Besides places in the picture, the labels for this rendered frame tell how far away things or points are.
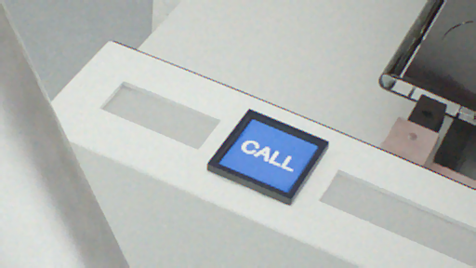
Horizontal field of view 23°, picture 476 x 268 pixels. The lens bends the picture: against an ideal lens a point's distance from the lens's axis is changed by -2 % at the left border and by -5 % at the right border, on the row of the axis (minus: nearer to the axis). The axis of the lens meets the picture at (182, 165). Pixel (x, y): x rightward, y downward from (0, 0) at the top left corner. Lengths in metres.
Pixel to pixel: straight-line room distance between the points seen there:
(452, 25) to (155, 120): 0.31
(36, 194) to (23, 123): 0.03
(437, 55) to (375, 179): 0.22
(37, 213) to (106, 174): 0.29
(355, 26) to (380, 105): 0.10
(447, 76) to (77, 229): 0.50
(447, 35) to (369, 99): 0.10
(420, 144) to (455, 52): 0.12
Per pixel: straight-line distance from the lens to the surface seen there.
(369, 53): 1.03
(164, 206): 0.72
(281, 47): 1.02
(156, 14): 1.54
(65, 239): 0.45
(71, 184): 0.45
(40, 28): 2.33
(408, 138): 0.83
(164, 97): 0.76
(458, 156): 0.92
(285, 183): 0.71
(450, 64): 0.92
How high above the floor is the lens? 1.47
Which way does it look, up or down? 46 degrees down
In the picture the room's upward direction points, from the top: 4 degrees clockwise
